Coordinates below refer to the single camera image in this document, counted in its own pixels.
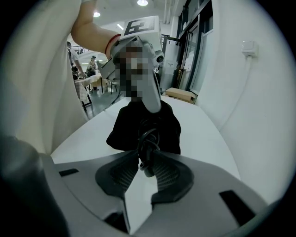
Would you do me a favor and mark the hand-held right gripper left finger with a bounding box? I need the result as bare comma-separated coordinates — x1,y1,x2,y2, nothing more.
53,150,140,218

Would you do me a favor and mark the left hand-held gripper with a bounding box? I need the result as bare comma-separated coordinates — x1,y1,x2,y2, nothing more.
96,15,165,114

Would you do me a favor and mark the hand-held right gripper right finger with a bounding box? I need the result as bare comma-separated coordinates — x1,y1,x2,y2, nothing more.
151,150,269,232

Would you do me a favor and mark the black cloth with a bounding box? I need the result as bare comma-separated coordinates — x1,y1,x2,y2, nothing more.
106,100,182,156

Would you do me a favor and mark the black hair dryer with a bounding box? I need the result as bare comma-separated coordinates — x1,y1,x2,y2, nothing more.
137,118,160,178

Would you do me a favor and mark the person's left forearm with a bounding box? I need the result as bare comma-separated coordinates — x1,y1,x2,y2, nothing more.
70,0,121,55

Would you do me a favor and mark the brown cardboard box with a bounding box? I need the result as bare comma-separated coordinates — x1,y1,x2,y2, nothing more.
165,87,197,105

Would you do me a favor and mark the frosted glass door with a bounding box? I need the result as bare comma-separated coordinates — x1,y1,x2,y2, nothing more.
188,30,215,93

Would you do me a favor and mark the cloth covered table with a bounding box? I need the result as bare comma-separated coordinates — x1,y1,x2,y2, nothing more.
74,74,103,94

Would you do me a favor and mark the person's beige shirt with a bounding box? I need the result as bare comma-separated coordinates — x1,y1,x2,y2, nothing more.
0,0,93,154

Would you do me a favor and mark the red string bracelet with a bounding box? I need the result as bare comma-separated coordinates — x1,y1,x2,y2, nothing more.
105,34,121,55

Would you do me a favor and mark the white wall cable conduit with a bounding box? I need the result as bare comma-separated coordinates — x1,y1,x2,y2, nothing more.
221,55,253,131

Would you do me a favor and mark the white wall switch box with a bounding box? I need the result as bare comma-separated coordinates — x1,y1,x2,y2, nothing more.
241,40,259,56

